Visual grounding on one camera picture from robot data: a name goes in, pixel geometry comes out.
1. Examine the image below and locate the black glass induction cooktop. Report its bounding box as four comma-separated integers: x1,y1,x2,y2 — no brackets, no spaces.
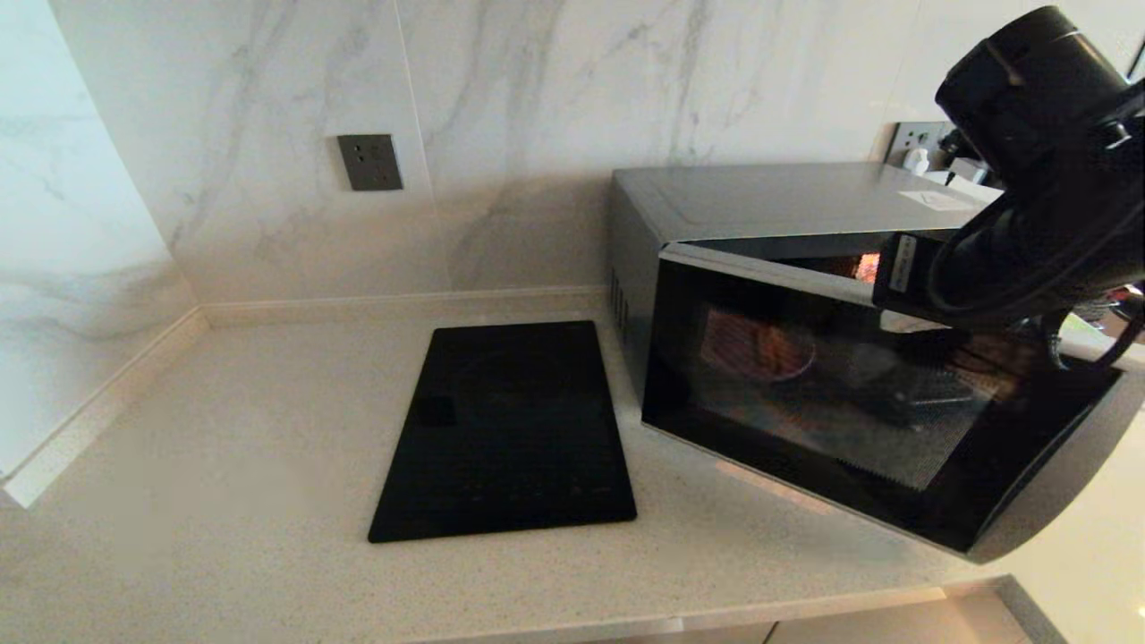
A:
368,320,638,544

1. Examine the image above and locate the lilac plastic plate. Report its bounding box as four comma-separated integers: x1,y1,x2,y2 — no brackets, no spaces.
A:
702,309,818,385

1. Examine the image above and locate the dark grey wall socket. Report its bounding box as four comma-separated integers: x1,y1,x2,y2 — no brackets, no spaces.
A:
337,134,404,192

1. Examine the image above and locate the beige cabinet door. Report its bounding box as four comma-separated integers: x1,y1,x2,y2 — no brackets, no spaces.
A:
768,592,1030,644

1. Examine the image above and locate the black glass microwave door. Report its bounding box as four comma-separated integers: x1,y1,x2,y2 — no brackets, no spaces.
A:
641,241,1145,564

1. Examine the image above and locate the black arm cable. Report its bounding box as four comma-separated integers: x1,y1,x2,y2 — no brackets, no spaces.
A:
1042,295,1145,373

